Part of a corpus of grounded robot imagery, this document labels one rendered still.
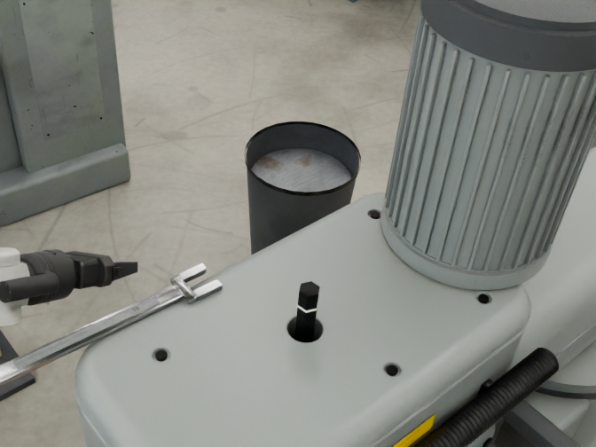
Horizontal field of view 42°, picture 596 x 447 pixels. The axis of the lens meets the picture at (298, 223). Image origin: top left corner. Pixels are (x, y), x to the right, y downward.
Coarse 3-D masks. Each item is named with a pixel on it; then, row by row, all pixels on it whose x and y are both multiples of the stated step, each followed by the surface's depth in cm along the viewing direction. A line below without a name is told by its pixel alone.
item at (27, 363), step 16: (192, 272) 83; (176, 288) 81; (208, 288) 81; (144, 304) 79; (160, 304) 79; (96, 320) 77; (112, 320) 77; (128, 320) 78; (64, 336) 75; (80, 336) 76; (96, 336) 76; (32, 352) 74; (48, 352) 74; (64, 352) 74; (0, 368) 72; (16, 368) 72; (32, 368) 73; (0, 384) 71
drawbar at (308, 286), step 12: (300, 288) 75; (312, 288) 75; (300, 300) 76; (312, 300) 75; (300, 312) 77; (312, 312) 76; (300, 324) 78; (312, 324) 78; (300, 336) 79; (312, 336) 79
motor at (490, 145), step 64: (448, 0) 67; (512, 0) 66; (576, 0) 67; (448, 64) 71; (512, 64) 66; (576, 64) 66; (448, 128) 74; (512, 128) 70; (576, 128) 72; (448, 192) 78; (512, 192) 75; (448, 256) 83; (512, 256) 82
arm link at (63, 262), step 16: (48, 256) 130; (64, 256) 132; (80, 256) 138; (96, 256) 137; (64, 272) 130; (80, 272) 134; (96, 272) 137; (112, 272) 138; (64, 288) 131; (80, 288) 135; (48, 304) 133
